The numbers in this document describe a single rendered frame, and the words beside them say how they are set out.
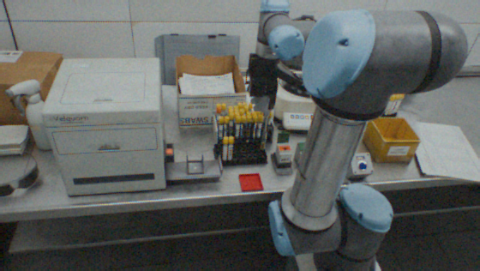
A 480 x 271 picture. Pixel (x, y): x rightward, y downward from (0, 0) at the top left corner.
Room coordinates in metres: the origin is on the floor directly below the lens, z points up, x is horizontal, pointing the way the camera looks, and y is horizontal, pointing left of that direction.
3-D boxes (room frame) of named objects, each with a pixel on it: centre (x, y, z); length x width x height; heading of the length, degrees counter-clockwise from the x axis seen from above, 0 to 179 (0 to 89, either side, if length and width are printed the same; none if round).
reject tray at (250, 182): (0.80, -0.05, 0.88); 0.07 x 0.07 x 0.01; 13
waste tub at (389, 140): (1.03, -0.53, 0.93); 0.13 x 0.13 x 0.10; 9
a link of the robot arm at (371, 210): (0.54, -0.28, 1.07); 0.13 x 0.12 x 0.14; 103
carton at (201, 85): (1.20, 0.14, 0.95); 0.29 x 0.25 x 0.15; 13
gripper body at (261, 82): (0.93, -0.05, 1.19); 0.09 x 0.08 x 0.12; 104
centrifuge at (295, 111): (1.22, -0.23, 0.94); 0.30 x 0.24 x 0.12; 4
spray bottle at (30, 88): (0.88, 0.64, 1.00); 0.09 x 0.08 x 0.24; 13
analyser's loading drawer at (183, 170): (0.80, 0.15, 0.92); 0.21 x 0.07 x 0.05; 103
